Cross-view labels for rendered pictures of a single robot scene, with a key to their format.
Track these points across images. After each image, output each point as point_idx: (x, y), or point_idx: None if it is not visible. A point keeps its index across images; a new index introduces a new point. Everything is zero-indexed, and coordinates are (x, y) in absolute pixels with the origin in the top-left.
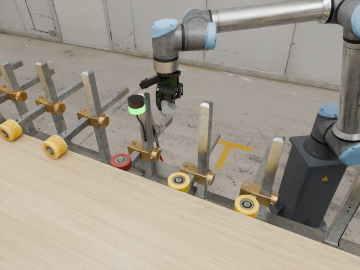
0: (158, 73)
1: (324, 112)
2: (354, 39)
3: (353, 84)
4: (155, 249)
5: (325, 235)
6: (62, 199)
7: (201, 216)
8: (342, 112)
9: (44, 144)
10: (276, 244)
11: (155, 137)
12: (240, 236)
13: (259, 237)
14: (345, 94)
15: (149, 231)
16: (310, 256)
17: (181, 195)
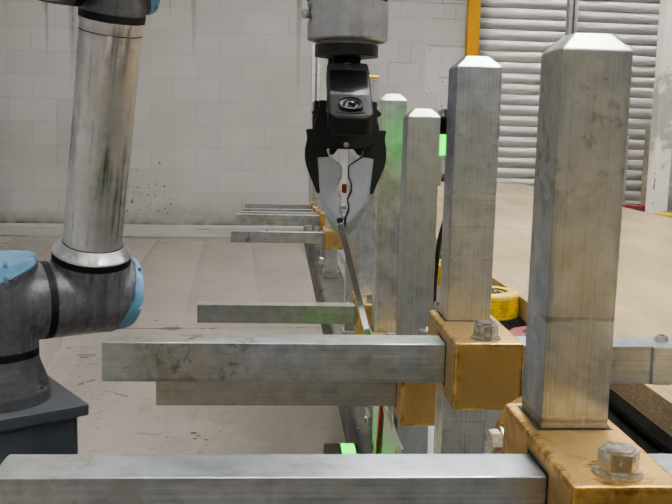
0: (376, 50)
1: (17, 263)
2: (142, 16)
3: (133, 118)
4: (664, 289)
5: (352, 331)
6: None
7: None
8: (115, 200)
9: None
10: (495, 256)
11: (369, 329)
12: (523, 265)
13: (503, 260)
14: (123, 149)
15: (647, 295)
16: None
17: (523, 290)
